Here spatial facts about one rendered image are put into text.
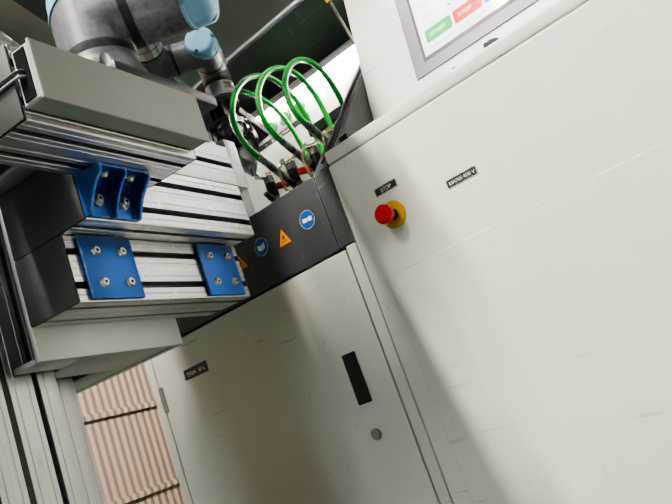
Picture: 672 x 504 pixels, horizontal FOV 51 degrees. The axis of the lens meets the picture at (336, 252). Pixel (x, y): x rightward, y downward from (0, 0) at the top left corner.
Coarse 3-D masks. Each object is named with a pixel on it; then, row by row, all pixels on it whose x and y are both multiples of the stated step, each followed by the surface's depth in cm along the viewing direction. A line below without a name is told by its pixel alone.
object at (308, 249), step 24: (288, 192) 145; (312, 192) 141; (264, 216) 149; (288, 216) 145; (312, 240) 142; (336, 240) 139; (264, 264) 150; (288, 264) 146; (312, 264) 142; (264, 288) 150
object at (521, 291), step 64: (384, 0) 166; (640, 0) 104; (384, 64) 163; (448, 64) 150; (512, 64) 116; (576, 64) 110; (640, 64) 104; (448, 128) 123; (512, 128) 116; (576, 128) 110; (640, 128) 105; (384, 192) 131; (448, 192) 124; (512, 192) 117; (576, 192) 110; (640, 192) 105; (384, 256) 132; (448, 256) 124; (512, 256) 117; (576, 256) 111; (640, 256) 105; (448, 320) 124; (512, 320) 117; (576, 320) 111; (640, 320) 105; (448, 384) 125; (512, 384) 117; (576, 384) 111; (640, 384) 106; (448, 448) 125; (512, 448) 118; (576, 448) 111; (640, 448) 106
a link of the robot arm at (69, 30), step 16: (48, 0) 110; (64, 0) 108; (80, 0) 108; (96, 0) 108; (112, 0) 108; (48, 16) 111; (64, 16) 108; (80, 16) 108; (96, 16) 108; (112, 16) 108; (128, 16) 109; (64, 32) 108; (80, 32) 107; (96, 32) 107; (112, 32) 108; (128, 32) 110; (64, 48) 108
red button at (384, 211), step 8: (392, 200) 130; (376, 208) 128; (384, 208) 127; (392, 208) 127; (400, 208) 129; (376, 216) 128; (384, 216) 127; (392, 216) 127; (400, 216) 129; (392, 224) 130; (400, 224) 129
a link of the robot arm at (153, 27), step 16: (128, 0) 108; (144, 0) 108; (160, 0) 109; (176, 0) 109; (192, 0) 110; (208, 0) 111; (144, 16) 109; (160, 16) 110; (176, 16) 110; (192, 16) 111; (208, 16) 113; (144, 32) 111; (160, 32) 112; (176, 32) 113
